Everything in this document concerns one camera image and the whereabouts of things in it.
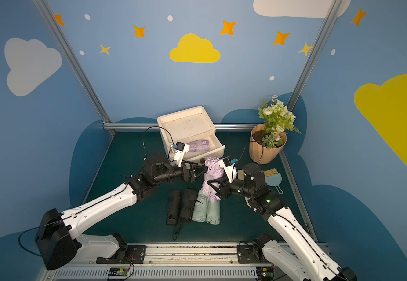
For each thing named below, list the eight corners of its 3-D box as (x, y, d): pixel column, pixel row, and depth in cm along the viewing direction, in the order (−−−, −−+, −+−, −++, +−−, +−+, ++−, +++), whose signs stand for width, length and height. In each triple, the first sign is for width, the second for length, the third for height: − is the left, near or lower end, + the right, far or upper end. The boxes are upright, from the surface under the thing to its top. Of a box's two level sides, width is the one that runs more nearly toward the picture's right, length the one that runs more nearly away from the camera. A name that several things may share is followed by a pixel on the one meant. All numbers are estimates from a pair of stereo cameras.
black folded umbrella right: (178, 222, 85) (177, 219, 81) (181, 192, 94) (180, 188, 90) (196, 222, 85) (196, 219, 81) (197, 193, 94) (197, 188, 90)
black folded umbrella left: (165, 224, 84) (164, 223, 82) (170, 191, 95) (169, 189, 93) (179, 224, 84) (179, 223, 82) (182, 191, 95) (182, 189, 93)
